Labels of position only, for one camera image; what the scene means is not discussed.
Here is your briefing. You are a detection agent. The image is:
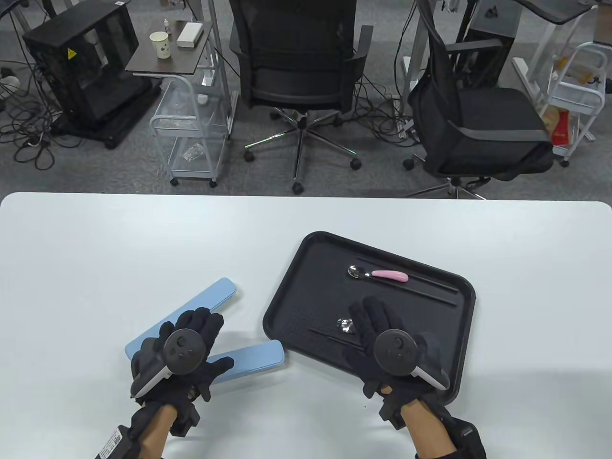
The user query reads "black plastic tray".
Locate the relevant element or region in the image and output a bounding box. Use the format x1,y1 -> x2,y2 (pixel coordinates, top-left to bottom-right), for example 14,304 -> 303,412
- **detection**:
262,231 -> 477,401

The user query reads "tangle of black cables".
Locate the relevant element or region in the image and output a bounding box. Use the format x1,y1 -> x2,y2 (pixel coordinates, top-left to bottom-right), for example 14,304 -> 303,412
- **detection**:
0,62 -> 63,170
356,72 -> 421,144

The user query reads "person's left forearm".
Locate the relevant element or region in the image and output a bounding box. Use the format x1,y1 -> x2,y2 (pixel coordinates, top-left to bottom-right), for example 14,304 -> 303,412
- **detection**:
139,404 -> 177,459

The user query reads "red packet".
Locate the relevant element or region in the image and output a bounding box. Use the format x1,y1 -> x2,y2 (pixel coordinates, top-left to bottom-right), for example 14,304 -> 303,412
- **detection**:
551,109 -> 570,146

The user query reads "blue slide lunch box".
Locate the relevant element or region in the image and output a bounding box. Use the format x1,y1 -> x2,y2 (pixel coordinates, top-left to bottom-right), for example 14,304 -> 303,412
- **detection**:
125,277 -> 237,359
206,339 -> 286,385

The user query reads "white rectangular box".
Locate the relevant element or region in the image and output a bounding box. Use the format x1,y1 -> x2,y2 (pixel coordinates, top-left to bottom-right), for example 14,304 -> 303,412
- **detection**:
176,22 -> 205,48

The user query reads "black grey computer tower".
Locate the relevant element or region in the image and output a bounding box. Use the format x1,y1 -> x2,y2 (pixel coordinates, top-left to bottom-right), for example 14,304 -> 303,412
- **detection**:
457,0 -> 522,89

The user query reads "white power adapter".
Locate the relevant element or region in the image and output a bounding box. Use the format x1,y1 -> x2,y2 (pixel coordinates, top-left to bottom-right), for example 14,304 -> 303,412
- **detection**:
0,67 -> 22,98

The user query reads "silver desk leg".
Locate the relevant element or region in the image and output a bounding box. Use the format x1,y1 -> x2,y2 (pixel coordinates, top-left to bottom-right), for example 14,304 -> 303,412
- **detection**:
402,0 -> 431,103
206,0 -> 238,139

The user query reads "person's right forearm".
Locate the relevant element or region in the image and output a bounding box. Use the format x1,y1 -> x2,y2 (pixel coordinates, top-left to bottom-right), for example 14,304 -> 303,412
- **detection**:
401,402 -> 457,459

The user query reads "person's right hand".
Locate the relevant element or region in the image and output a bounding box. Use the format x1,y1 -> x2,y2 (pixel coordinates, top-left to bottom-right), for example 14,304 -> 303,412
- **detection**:
342,296 -> 450,404

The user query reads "black glass computer case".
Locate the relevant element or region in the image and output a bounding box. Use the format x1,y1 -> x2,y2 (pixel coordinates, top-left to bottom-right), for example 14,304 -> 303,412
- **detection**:
22,4 -> 163,150

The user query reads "black white motion controller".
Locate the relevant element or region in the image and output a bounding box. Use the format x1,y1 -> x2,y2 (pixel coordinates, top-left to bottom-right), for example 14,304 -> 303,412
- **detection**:
130,329 -> 208,398
373,329 -> 451,392

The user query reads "black armrest office chair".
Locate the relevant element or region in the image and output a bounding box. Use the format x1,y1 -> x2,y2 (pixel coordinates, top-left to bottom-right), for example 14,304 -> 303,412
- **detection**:
403,19 -> 556,200

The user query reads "person's left hand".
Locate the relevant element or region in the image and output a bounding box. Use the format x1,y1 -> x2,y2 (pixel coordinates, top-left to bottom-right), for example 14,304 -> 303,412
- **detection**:
130,308 -> 235,407

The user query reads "black mesh office chair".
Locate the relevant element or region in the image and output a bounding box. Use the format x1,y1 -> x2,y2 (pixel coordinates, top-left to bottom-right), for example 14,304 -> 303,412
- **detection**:
229,0 -> 374,196

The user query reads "white frame standing desk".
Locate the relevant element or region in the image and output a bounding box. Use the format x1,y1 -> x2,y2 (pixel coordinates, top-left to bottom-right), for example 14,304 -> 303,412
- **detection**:
512,0 -> 603,103

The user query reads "white wire rolling cart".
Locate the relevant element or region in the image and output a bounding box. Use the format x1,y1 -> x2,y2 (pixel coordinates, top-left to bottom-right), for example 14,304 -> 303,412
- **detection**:
540,42 -> 608,168

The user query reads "brown top white rolling cart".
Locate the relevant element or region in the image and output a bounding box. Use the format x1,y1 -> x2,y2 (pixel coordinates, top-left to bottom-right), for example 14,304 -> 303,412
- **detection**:
125,20 -> 238,188

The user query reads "brown cardboard box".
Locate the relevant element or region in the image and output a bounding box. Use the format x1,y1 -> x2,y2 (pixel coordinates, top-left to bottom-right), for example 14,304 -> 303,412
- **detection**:
595,7 -> 612,44

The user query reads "white power strip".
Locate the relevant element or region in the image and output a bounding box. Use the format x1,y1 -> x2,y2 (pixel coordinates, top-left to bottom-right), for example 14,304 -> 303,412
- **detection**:
394,98 -> 416,139

